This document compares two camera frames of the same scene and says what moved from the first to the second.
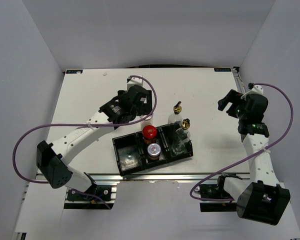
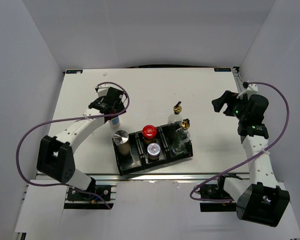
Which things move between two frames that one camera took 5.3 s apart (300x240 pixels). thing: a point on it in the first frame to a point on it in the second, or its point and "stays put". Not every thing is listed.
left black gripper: (146, 108) to (120, 107)
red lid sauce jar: (149, 133) stays put
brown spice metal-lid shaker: (145, 123) to (121, 139)
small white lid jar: (153, 151) stays put
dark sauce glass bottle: (175, 117) stays put
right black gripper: (233, 97) stays put
